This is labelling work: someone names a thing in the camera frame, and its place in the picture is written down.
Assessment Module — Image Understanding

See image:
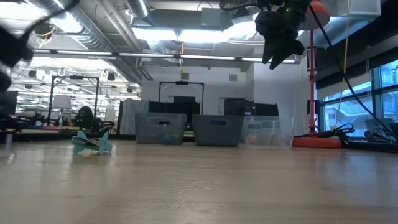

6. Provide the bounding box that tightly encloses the red desk lamp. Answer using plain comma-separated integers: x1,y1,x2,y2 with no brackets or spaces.
292,0,343,149

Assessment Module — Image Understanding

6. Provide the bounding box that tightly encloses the braided cable coil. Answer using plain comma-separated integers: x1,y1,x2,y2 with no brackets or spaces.
363,124,398,144

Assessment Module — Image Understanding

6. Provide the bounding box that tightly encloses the blue plastic bin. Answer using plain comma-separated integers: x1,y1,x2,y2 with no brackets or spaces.
192,114,246,147

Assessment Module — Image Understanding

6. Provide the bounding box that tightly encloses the silver ventilation duct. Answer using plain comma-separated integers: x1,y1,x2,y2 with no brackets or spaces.
124,0,150,19

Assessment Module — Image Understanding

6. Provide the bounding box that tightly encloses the black gantry frame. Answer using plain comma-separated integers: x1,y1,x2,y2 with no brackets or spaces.
47,75,101,125
158,80,205,116

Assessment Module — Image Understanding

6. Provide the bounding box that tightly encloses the clear plastic bin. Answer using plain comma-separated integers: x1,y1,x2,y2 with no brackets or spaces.
241,115,295,148

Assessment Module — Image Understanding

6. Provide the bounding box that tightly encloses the yellow power cable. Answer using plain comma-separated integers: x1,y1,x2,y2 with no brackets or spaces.
336,37,349,125

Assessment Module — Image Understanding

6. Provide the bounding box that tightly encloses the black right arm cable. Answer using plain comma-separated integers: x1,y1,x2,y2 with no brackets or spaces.
219,0,398,138

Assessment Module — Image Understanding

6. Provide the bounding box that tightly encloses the smoke grey plastic bin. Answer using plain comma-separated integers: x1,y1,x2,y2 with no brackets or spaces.
134,112,188,146

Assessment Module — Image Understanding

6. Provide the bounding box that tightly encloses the black monitor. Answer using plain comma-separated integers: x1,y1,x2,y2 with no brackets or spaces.
0,90,19,116

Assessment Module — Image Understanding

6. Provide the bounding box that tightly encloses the long ceiling light strip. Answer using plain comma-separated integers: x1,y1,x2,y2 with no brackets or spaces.
30,48,302,65

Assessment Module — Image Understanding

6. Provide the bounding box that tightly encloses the grey cloth cover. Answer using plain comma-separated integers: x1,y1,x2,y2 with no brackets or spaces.
119,98,150,136

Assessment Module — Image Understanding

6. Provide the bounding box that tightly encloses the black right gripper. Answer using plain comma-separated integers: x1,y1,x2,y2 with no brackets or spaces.
254,0,312,71

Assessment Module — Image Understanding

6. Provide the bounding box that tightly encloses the black equipment cabinet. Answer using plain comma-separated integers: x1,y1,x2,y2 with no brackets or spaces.
223,97,280,118
148,99,201,116

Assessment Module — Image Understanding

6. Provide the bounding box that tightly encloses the black cable bundle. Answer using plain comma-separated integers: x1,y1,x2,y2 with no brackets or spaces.
294,123,356,147

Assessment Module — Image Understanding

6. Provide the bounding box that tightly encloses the teal stapler remover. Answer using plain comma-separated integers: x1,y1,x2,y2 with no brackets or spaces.
70,129,114,156

